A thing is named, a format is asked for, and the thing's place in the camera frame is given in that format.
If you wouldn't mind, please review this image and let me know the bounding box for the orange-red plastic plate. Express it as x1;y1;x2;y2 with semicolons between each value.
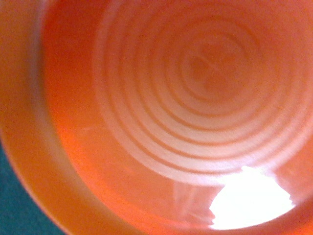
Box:
0;0;313;235

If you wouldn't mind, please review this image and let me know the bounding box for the black tablecloth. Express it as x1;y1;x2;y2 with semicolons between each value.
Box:
0;148;64;235

